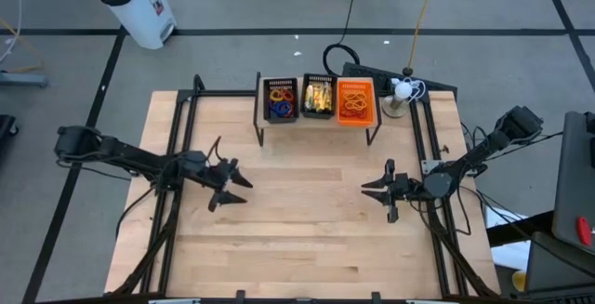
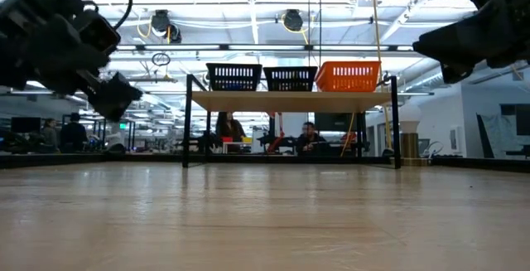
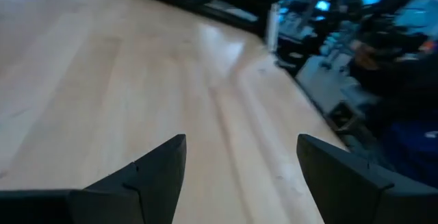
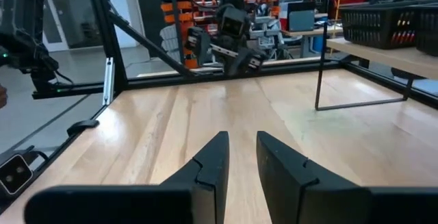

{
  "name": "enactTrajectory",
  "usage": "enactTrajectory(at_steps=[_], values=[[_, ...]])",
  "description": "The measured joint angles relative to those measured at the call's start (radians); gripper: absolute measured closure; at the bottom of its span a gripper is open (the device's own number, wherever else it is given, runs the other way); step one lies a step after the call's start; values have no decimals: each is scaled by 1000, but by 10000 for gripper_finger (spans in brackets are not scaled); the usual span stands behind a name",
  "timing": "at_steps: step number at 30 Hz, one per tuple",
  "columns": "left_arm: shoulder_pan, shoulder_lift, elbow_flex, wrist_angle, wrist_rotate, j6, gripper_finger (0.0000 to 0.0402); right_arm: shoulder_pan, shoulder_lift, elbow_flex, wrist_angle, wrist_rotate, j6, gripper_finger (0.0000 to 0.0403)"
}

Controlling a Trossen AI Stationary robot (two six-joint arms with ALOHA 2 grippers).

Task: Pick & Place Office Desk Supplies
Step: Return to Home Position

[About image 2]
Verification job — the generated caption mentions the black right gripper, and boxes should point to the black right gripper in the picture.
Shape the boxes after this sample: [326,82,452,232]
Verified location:
[412,0,530,85]

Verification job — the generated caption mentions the white globe lamp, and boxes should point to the white globe lamp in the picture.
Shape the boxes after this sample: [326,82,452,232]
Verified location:
[397,103,431,167]

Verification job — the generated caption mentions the wooden shelf riser black legs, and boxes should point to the wooden shelf riser black legs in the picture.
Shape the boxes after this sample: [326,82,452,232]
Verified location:
[181,73,402,171]

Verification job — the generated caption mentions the white lamp cable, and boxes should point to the white lamp cable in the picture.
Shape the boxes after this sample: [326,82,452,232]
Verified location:
[421,140,445,158]

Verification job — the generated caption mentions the black computer monitor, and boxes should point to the black computer monitor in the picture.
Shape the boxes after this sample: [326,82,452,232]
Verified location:
[11,116,41,133]
[515,104,530,136]

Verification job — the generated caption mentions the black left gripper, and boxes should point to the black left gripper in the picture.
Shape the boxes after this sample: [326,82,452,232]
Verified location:
[0,0,144,123]

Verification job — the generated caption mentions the dark background table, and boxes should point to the dark background table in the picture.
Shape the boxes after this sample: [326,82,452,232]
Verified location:
[0,152,186,169]

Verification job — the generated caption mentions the black slotted plastic basket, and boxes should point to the black slotted plastic basket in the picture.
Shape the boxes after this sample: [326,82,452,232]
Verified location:
[263,65,319,93]
[205,62,263,92]

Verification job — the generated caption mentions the black ceiling cable reel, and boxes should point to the black ceiling cable reel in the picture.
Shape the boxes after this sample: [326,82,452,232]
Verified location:
[282,8,305,31]
[149,8,183,44]

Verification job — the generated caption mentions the black aluminium table frame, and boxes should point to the black aluminium table frame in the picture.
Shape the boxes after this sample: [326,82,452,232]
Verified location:
[430,154,530,173]

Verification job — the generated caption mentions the long ceiling light rail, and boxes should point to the long ceiling light rail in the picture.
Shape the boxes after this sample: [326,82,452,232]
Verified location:
[115,43,415,53]

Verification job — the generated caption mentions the yellow hanging cable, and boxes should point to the yellow hanging cable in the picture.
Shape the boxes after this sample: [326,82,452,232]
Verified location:
[339,0,394,158]

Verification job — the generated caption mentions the grey draped cover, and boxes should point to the grey draped cover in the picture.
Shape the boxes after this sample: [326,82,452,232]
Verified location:
[475,112,518,158]

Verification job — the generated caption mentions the silver ventilation duct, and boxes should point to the silver ventilation duct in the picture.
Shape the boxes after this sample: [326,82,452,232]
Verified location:
[403,61,530,94]

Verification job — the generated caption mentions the orange slotted plastic basket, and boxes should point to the orange slotted plastic basket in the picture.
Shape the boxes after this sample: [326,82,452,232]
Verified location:
[314,60,382,94]

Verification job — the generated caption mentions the person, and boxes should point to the person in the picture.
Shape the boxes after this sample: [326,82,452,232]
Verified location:
[214,111,248,144]
[295,121,329,155]
[41,117,60,150]
[60,112,89,153]

